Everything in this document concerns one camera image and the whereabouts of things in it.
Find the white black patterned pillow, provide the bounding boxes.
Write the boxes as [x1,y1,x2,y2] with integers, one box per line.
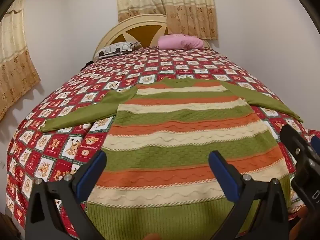
[96,41,143,59]

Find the red teddy bear printed blanket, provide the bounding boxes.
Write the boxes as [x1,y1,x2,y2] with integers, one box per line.
[5,46,320,240]

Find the pink pillow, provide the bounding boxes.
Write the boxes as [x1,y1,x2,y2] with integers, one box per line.
[158,34,204,50]

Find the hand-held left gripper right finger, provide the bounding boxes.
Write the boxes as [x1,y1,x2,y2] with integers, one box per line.
[208,151,291,240]

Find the dark brown furniture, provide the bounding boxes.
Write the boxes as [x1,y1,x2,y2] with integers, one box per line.
[0,212,22,240]

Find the dark cloth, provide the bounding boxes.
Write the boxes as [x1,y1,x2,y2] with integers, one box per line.
[81,60,94,72]

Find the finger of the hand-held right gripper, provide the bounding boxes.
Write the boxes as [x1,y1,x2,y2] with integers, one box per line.
[279,124,312,167]

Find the cream and brown headboard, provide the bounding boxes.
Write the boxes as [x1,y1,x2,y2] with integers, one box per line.
[93,14,212,60]

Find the green orange cream striped sweater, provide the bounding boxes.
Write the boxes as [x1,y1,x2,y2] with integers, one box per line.
[40,77,304,240]

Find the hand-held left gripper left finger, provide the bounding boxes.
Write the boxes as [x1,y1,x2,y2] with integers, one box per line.
[24,151,108,240]

